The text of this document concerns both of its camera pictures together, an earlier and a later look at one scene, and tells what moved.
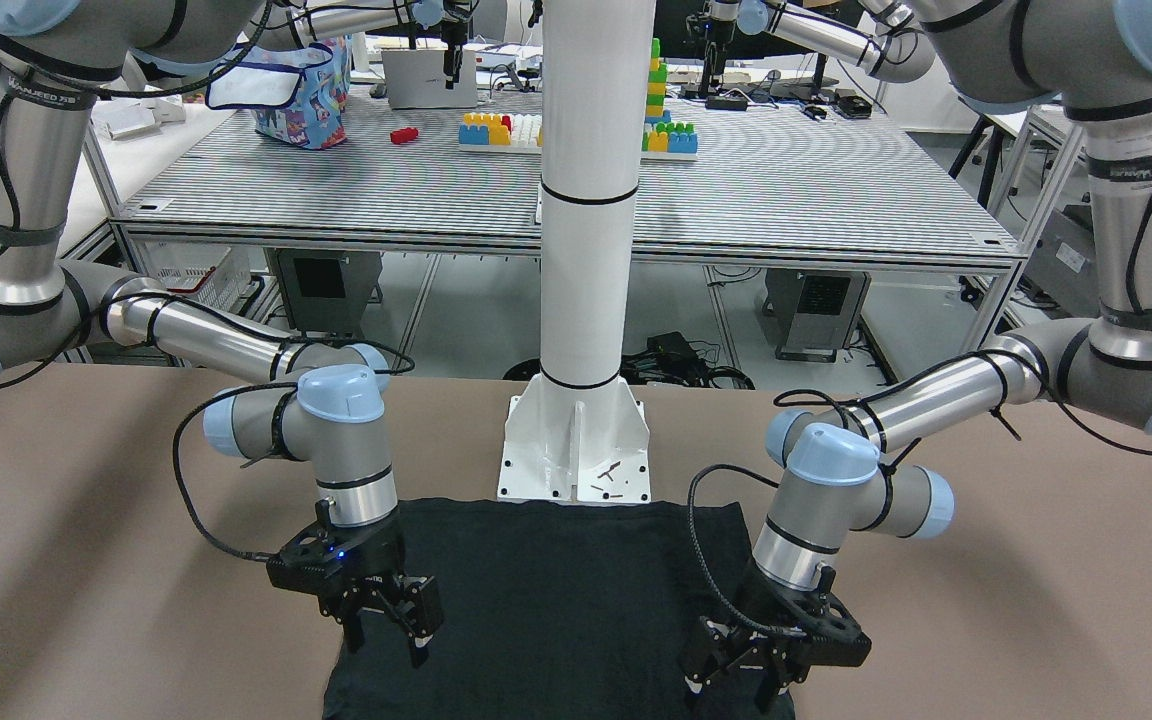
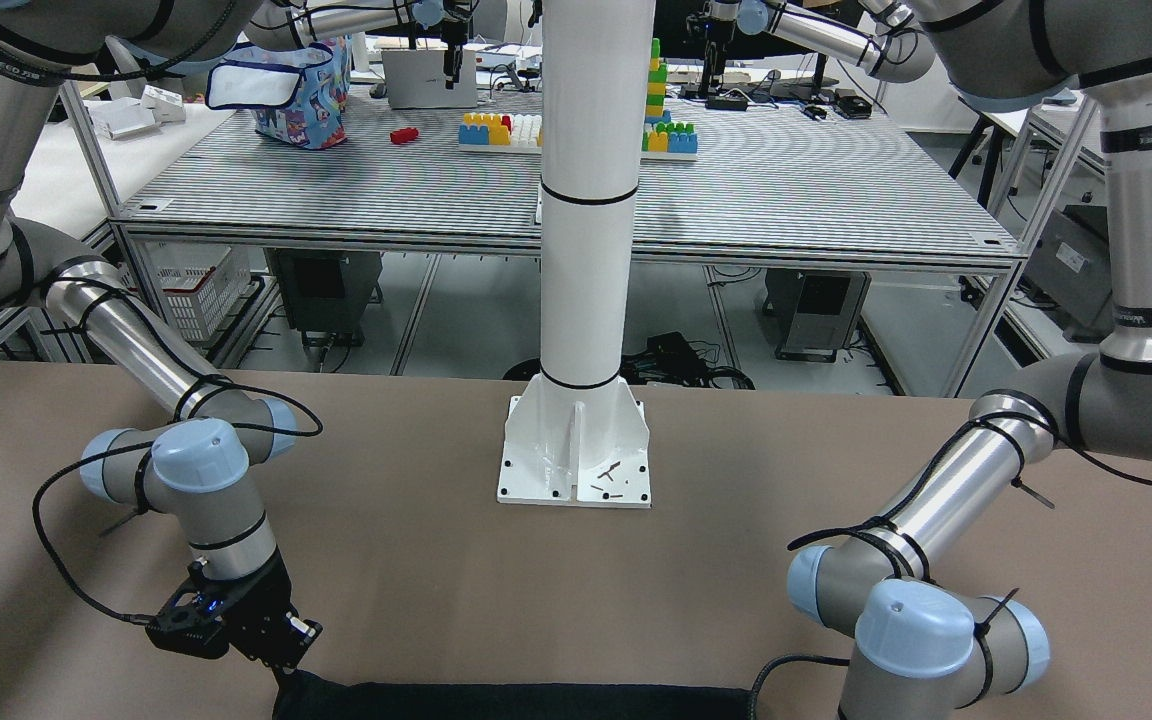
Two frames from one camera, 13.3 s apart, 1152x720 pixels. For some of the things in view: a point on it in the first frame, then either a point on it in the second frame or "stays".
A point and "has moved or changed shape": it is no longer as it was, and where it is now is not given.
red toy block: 403,135 stays
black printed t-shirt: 552,610 has moved or changed shape
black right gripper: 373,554 -> 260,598
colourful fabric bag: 298,95 stays
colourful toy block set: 662,138 stays
